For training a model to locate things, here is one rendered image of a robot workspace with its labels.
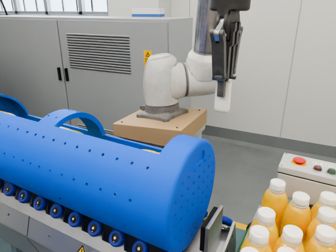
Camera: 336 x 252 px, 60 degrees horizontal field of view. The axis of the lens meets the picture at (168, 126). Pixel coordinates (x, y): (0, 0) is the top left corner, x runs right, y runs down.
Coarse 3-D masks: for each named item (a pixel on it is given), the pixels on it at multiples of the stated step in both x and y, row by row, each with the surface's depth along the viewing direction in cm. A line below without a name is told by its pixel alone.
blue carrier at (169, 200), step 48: (0, 96) 113; (0, 144) 85; (48, 144) 77; (96, 144) 72; (144, 144) 93; (192, 144) 66; (48, 192) 79; (96, 192) 68; (144, 192) 62; (192, 192) 70; (144, 240) 68
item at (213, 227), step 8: (216, 208) 75; (208, 216) 72; (216, 216) 71; (208, 224) 68; (216, 224) 72; (200, 232) 69; (208, 232) 67; (216, 232) 74; (200, 240) 70; (208, 240) 68; (216, 240) 75; (200, 248) 71; (208, 248) 70; (216, 248) 77
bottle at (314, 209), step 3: (318, 201) 73; (315, 204) 74; (318, 204) 73; (321, 204) 72; (324, 204) 72; (312, 207) 75; (315, 207) 74; (318, 207) 73; (330, 207) 71; (333, 207) 71; (312, 210) 74; (315, 210) 73; (312, 213) 74; (315, 213) 73; (312, 216) 74; (315, 216) 73
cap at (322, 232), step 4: (320, 224) 62; (324, 224) 62; (316, 228) 61; (320, 228) 61; (324, 228) 61; (328, 228) 61; (332, 228) 61; (316, 232) 61; (320, 232) 60; (324, 232) 60; (328, 232) 60; (332, 232) 60; (316, 236) 61; (320, 236) 60; (324, 236) 59; (328, 236) 59; (332, 236) 59; (320, 240) 60; (324, 240) 60; (328, 240) 59; (332, 240) 59
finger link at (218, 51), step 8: (224, 32) 51; (224, 40) 52; (216, 48) 53; (224, 48) 53; (216, 56) 54; (224, 56) 54; (216, 64) 55; (224, 64) 54; (216, 72) 56; (224, 72) 55
